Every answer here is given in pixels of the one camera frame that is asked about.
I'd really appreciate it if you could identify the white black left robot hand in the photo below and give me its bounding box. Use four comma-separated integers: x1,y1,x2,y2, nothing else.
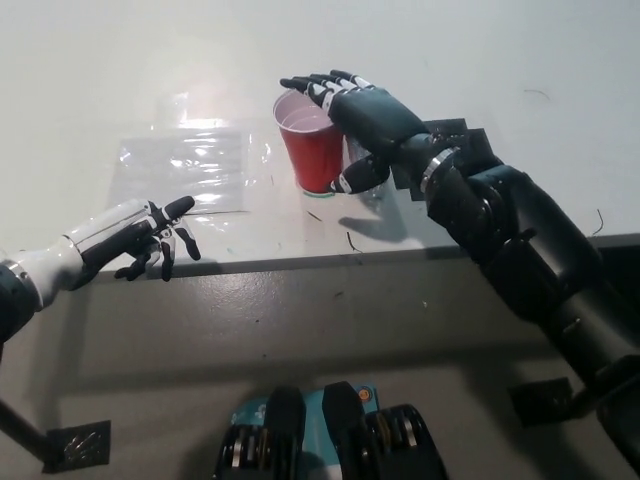
7,195,203,308

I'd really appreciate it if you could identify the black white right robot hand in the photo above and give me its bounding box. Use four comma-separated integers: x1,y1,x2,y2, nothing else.
278,68,462,197

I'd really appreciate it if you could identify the clear pump hand soap bottle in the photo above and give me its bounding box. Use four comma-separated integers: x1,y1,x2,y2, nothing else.
343,133,397,202

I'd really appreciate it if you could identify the red plastic cup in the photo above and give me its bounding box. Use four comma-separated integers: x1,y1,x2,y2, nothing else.
272,89,347,196

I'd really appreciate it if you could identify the large black tape patch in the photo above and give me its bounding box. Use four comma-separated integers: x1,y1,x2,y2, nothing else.
393,118,502,202

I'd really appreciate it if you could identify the clear glossy plastic sheet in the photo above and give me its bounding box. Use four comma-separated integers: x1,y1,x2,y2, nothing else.
101,92,275,222

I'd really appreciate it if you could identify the black floor tape patch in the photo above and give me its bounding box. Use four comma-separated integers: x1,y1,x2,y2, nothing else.
42,419,113,474
508,377,582,427

